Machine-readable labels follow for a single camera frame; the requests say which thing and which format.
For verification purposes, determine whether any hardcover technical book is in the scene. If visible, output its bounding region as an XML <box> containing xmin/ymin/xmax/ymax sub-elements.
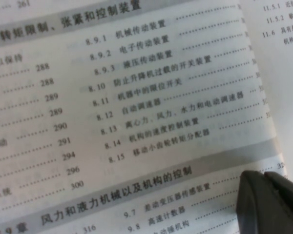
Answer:
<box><xmin>0</xmin><ymin>0</ymin><xmax>293</xmax><ymax>234</ymax></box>

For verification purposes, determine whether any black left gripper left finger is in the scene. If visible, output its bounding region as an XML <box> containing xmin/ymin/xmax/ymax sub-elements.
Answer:
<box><xmin>235</xmin><ymin>170</ymin><xmax>293</xmax><ymax>234</ymax></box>

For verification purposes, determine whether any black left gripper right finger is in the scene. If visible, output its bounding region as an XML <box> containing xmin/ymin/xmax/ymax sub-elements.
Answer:
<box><xmin>263</xmin><ymin>171</ymin><xmax>293</xmax><ymax>221</ymax></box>

